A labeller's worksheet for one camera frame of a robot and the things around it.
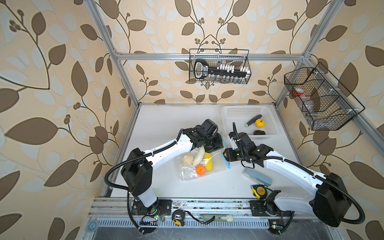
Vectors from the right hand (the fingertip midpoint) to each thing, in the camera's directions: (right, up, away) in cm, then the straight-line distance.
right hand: (226, 155), depth 82 cm
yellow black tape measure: (+16, -17, -5) cm, 24 cm away
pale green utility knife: (-7, -27, -11) cm, 30 cm away
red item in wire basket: (+39, +35, -1) cm, 53 cm away
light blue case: (+18, -12, +1) cm, 21 cm away
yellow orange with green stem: (+27, +17, +20) cm, 38 cm away
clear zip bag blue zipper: (-4, -4, -2) cm, 7 cm away
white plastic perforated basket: (+22, +21, +29) cm, 42 cm away
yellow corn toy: (-10, -6, +2) cm, 12 cm away
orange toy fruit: (-14, -8, +1) cm, 17 cm away
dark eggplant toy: (+24, +11, +15) cm, 31 cm away
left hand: (0, +7, -6) cm, 9 cm away
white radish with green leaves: (-15, -3, +5) cm, 16 cm away
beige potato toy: (-22, -4, +4) cm, 23 cm away
